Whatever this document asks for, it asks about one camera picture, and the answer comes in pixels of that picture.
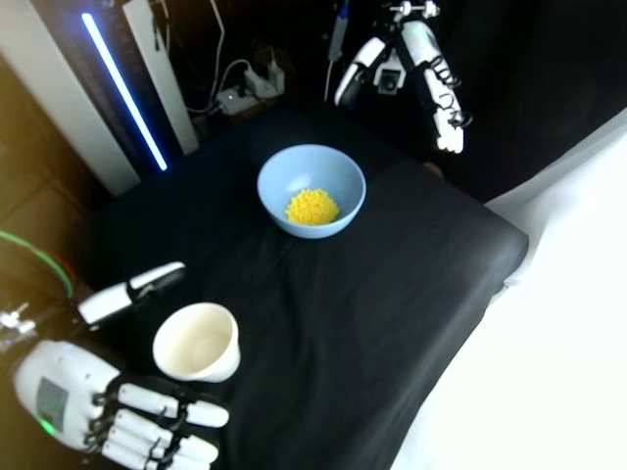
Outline blue-white light strip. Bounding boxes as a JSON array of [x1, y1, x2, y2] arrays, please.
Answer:
[[80, 12, 169, 172]]

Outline black light strip panel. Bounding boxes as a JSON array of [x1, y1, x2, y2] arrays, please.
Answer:
[[46, 0, 185, 175]]

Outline yellow corn kernels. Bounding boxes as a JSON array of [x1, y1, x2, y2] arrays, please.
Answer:
[[285, 189, 342, 226]]

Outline black tablecloth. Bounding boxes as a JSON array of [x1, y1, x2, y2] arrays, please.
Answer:
[[85, 90, 530, 470]]

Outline blue bowl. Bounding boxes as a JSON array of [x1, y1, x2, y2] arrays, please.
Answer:
[[257, 143, 367, 240]]

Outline white hanging pendant with cable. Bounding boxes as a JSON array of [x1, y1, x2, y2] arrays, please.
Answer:
[[323, 0, 351, 103]]

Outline narrow white upright panel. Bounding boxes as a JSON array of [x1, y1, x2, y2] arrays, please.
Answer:
[[121, 0, 200, 156]]

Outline wide white upright panel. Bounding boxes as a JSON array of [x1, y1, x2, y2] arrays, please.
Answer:
[[0, 0, 143, 198]]

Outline white adapter box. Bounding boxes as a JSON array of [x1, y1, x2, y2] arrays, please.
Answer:
[[217, 86, 259, 115]]

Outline white cable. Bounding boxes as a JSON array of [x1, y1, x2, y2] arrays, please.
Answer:
[[185, 0, 256, 117]]

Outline white power strip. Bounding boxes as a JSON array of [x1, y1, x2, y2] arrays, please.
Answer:
[[243, 46, 286, 98]]

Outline white backdrop cloth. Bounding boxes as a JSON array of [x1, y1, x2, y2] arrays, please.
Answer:
[[391, 105, 627, 470]]

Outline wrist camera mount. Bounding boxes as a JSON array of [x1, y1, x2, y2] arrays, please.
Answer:
[[374, 61, 407, 95]]

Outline white cup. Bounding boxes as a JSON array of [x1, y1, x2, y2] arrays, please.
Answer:
[[152, 302, 241, 384]]

